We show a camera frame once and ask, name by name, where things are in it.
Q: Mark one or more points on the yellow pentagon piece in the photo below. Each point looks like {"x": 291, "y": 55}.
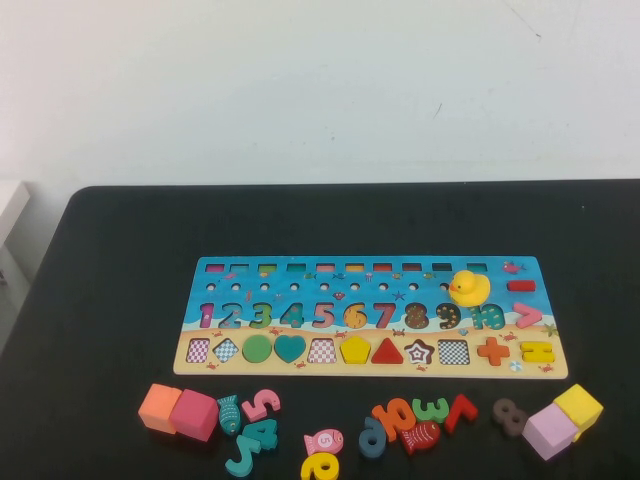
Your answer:
{"x": 355, "y": 350}

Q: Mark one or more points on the colourful wooden puzzle board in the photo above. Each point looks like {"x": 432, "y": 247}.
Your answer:
{"x": 300, "y": 295}

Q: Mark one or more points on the teal heart piece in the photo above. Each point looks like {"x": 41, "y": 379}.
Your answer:
{"x": 290, "y": 348}

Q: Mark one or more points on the green circle piece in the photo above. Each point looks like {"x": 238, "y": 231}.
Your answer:
{"x": 257, "y": 349}

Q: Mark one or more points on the red triangle piece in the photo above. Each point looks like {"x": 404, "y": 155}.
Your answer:
{"x": 387, "y": 354}

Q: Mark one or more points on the pink number five piece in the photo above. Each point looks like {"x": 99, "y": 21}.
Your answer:
{"x": 252, "y": 410}

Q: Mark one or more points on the dark blue number nine piece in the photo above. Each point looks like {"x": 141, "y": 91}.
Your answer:
{"x": 370, "y": 425}

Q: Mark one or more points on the orange number ten piece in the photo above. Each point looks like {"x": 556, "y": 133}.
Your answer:
{"x": 385, "y": 425}

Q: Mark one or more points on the teal number four piece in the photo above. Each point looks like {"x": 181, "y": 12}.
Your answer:
{"x": 265, "y": 435}

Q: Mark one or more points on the green number three piece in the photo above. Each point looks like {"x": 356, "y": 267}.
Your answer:
{"x": 425, "y": 415}

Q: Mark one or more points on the orange plus sign piece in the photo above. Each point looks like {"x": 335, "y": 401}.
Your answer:
{"x": 493, "y": 351}

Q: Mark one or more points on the red minus sign piece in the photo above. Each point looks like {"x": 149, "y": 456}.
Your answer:
{"x": 521, "y": 286}

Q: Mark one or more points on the red number seven piece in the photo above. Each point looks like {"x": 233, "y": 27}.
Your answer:
{"x": 457, "y": 417}

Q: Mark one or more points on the yellow number piece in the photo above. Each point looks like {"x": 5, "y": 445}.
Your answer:
{"x": 312, "y": 467}

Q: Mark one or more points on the pink greater-than sign piece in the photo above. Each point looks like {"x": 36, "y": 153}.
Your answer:
{"x": 535, "y": 316}

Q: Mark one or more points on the teal hook-shaped number piece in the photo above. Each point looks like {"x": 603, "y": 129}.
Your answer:
{"x": 245, "y": 462}

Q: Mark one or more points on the yellow equals sign piece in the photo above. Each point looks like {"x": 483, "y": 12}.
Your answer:
{"x": 537, "y": 352}

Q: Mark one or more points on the brown number eight piece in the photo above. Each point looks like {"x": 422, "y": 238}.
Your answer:
{"x": 510, "y": 419}

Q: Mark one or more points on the yellow rubber duck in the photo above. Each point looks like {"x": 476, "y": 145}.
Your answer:
{"x": 472, "y": 289}

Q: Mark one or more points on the teal wooden fish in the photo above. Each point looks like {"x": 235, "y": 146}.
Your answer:
{"x": 229, "y": 415}

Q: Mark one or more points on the pink wooden fish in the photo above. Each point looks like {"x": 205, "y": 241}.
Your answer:
{"x": 322, "y": 442}

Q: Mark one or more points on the magenta wooden cube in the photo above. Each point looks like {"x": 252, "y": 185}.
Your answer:
{"x": 194, "y": 415}

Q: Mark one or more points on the red wooden fish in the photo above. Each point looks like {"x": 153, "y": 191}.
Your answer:
{"x": 420, "y": 437}

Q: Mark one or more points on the orange wooden cube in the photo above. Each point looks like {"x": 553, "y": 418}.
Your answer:
{"x": 157, "y": 410}

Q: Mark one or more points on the light pink wooden cube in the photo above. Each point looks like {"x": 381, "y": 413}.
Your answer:
{"x": 547, "y": 430}

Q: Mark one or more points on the yellow wooden cube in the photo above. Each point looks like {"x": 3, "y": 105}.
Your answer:
{"x": 580, "y": 405}

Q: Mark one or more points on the white furniture edge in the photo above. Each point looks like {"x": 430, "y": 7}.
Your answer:
{"x": 10, "y": 205}

